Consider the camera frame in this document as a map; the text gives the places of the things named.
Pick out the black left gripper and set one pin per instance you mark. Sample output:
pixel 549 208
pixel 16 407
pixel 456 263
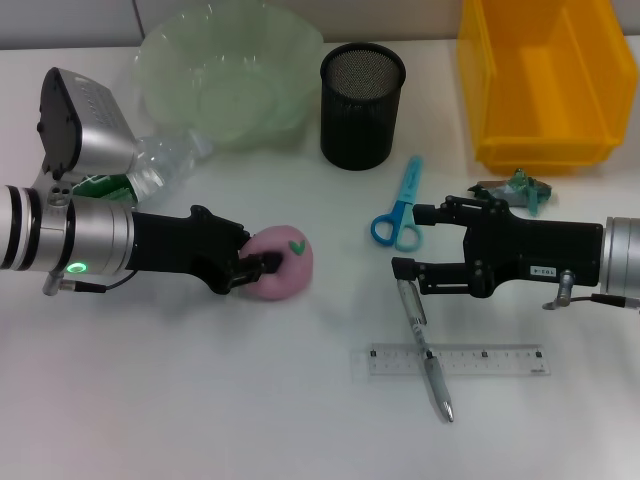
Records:
pixel 180 245

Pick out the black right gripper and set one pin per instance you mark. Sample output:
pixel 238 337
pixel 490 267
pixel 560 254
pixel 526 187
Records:
pixel 540 250

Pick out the pink toy peach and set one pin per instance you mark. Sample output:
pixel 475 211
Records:
pixel 290 270

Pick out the green plastic wrapper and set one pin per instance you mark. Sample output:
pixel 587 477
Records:
pixel 525 187

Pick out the clear green-label water bottle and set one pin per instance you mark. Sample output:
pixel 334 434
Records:
pixel 160 160

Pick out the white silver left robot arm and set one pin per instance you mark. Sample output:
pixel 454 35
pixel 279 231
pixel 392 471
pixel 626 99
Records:
pixel 60 230

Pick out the blue scissors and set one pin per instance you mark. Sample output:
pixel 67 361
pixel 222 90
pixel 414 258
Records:
pixel 400 215

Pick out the silver ballpoint pen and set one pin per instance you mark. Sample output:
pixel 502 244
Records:
pixel 425 350

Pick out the clear plastic ruler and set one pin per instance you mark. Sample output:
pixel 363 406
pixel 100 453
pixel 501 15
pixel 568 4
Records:
pixel 490 362

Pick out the black mesh pen holder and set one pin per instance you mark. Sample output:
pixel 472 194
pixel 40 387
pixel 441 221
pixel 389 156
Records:
pixel 360 110

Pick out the translucent green fruit plate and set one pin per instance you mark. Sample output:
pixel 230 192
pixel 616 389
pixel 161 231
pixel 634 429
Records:
pixel 225 80

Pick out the yellow plastic bin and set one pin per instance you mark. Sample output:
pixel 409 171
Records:
pixel 545 90

